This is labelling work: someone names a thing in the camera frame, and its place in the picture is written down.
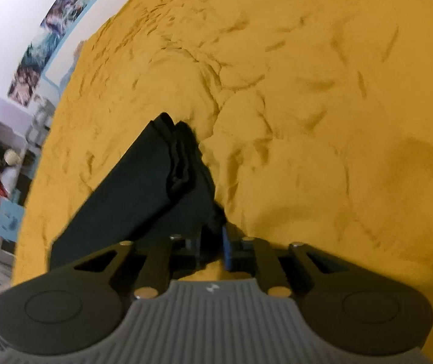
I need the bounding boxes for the wall poster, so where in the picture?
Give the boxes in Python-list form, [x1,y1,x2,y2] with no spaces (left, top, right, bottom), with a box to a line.
[7,0,90,106]

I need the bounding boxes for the black pants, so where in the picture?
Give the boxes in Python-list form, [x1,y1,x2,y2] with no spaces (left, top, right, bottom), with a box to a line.
[47,112,229,274]

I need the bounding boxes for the white round lamp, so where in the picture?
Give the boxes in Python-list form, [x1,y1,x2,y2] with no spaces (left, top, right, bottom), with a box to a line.
[3,149,22,167]

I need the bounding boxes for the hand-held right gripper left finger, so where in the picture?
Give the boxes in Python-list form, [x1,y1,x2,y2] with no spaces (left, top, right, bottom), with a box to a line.
[73,234,204,299]

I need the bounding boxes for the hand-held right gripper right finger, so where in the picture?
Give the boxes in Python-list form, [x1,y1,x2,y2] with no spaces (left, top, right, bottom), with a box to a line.
[221,225,350,298]

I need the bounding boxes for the yellow quilt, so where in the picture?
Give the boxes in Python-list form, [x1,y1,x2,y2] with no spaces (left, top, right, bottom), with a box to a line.
[12,0,433,364]

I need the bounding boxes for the blue smiley chair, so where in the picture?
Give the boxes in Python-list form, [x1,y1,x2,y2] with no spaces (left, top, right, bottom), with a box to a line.
[0,201,25,243]

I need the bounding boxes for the white and blue headboard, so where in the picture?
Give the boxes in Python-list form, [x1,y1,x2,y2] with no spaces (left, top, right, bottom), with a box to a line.
[41,0,164,86]

